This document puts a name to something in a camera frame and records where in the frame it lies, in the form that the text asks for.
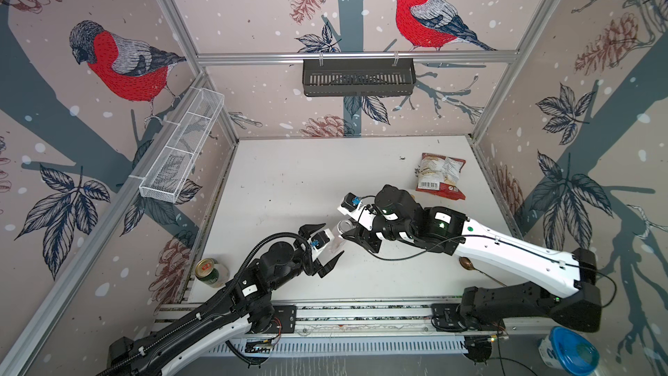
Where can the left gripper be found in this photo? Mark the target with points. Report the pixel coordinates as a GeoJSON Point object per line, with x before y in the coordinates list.
{"type": "Point", "coordinates": [316, 253]}

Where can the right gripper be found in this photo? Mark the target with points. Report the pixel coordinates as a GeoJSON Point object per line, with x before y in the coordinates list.
{"type": "Point", "coordinates": [366, 235]}

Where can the clear plastic bottle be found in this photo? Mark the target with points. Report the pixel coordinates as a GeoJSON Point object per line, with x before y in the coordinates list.
{"type": "Point", "coordinates": [337, 243]}

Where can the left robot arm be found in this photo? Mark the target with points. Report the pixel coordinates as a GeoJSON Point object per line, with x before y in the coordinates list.
{"type": "Point", "coordinates": [242, 305]}

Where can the white bottle cap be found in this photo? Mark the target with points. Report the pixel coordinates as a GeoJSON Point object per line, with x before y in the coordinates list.
{"type": "Point", "coordinates": [344, 226]}

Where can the red snack bag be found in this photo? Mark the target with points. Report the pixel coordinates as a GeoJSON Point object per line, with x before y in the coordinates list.
{"type": "Point", "coordinates": [439, 175]}

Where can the wooden spoon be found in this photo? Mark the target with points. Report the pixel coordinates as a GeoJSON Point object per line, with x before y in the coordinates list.
{"type": "Point", "coordinates": [469, 266]}

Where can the green tin can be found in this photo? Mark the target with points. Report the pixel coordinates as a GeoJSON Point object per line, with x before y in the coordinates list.
{"type": "Point", "coordinates": [212, 273]}

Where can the black hanging basket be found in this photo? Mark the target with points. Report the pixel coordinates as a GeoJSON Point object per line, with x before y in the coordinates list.
{"type": "Point", "coordinates": [352, 77]}

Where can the blue lidded container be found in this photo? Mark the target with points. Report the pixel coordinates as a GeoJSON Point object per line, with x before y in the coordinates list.
{"type": "Point", "coordinates": [564, 349]}

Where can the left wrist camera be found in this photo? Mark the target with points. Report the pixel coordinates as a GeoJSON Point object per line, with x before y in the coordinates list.
{"type": "Point", "coordinates": [319, 246]}

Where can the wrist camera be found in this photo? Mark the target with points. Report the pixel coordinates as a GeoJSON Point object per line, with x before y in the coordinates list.
{"type": "Point", "coordinates": [319, 246]}
{"type": "Point", "coordinates": [362, 214]}

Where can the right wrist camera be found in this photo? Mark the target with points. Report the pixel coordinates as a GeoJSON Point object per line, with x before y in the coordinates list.
{"type": "Point", "coordinates": [362, 214]}

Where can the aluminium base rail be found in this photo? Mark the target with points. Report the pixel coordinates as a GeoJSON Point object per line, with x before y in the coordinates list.
{"type": "Point", "coordinates": [386, 317]}

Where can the white wire basket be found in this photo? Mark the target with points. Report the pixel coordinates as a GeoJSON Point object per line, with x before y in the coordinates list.
{"type": "Point", "coordinates": [166, 178]}

